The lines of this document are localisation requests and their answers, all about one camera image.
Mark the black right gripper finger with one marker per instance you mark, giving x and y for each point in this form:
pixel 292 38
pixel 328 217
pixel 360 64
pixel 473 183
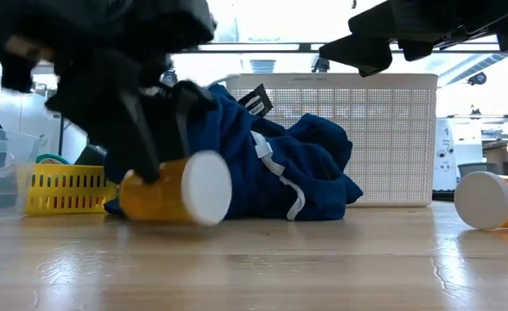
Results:
pixel 414 49
pixel 362 54

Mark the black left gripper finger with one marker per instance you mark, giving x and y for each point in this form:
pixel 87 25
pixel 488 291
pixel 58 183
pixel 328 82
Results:
pixel 184 121
pixel 139 138

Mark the dark green bandage roll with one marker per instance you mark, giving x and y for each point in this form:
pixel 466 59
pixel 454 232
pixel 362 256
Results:
pixel 90 156

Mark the teal bandage roll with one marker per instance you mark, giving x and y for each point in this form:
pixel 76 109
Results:
pixel 53 158

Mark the blue garment white trim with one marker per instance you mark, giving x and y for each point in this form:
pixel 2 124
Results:
pixel 258 181

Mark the amber pill bottle with pills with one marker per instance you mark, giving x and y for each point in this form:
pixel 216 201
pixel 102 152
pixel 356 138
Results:
pixel 483 201

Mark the small yellow slotted basket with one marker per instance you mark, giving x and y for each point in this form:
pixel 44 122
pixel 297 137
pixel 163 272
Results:
pixel 72 169

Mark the large white perforated basket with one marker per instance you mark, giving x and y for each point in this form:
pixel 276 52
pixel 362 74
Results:
pixel 366 151

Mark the grey waste bin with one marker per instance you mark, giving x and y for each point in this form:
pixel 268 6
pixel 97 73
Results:
pixel 474 169

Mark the white pillar machine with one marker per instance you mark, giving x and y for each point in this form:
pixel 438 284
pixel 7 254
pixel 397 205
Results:
pixel 445 155

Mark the clear plastic container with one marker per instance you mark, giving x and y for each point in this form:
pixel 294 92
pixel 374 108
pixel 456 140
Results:
pixel 20 147

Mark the translucent measuring cup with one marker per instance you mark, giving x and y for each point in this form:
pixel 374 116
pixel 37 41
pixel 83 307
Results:
pixel 24 190

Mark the black ceiling camera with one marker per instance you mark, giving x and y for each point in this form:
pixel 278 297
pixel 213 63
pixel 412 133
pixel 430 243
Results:
pixel 477 78
pixel 321 65

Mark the black overhead frame bar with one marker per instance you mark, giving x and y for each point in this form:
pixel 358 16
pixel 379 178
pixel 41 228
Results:
pixel 310 47

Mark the black table edge rail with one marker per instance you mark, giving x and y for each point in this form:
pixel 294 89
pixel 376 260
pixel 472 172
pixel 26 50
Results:
pixel 444 196

